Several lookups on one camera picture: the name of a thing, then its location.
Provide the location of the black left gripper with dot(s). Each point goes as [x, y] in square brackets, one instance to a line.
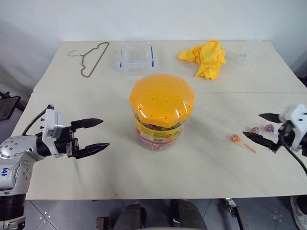
[68, 141]

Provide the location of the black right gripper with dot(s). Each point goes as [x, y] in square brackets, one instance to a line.
[287, 134]

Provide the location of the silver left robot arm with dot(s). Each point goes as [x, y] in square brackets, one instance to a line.
[14, 153]

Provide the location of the clear plastic lollipop jar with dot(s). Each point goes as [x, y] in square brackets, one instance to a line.
[156, 136]

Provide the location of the orange perforated jar lid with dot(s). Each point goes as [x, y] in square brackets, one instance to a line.
[160, 98]

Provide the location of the purple-wrapped lollipop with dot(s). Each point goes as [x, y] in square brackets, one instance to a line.
[269, 128]

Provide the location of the orange-wrapped lollipop with orange stick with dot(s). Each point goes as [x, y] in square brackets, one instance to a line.
[234, 139]

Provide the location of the clear plastic cup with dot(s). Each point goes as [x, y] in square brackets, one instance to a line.
[249, 51]

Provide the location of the clear box with blue clips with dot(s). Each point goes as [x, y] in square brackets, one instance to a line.
[136, 57]

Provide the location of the dark rounded shape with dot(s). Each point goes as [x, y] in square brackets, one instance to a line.
[188, 214]
[132, 216]

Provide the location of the yellow crumpled cloth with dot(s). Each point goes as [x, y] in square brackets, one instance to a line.
[207, 57]

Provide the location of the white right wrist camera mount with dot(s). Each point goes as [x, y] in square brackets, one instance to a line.
[299, 119]

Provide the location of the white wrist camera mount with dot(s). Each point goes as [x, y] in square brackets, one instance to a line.
[51, 124]
[299, 119]

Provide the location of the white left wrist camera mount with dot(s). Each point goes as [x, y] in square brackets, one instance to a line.
[51, 124]

